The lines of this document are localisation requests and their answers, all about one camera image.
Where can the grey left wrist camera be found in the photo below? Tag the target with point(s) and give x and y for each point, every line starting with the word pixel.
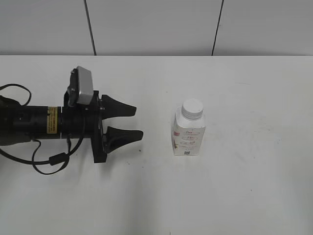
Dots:
pixel 80 89

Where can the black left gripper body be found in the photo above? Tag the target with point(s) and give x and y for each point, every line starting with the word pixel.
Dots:
pixel 85 120

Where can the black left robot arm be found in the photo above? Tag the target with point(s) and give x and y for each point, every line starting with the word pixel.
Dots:
pixel 20 124

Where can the white meinianda drink bottle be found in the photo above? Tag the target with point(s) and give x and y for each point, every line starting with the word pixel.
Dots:
pixel 187 134

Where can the white bottle cap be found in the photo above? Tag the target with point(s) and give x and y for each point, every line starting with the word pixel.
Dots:
pixel 192 109

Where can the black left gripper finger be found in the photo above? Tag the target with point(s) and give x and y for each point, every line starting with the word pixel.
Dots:
pixel 113 108
pixel 116 138

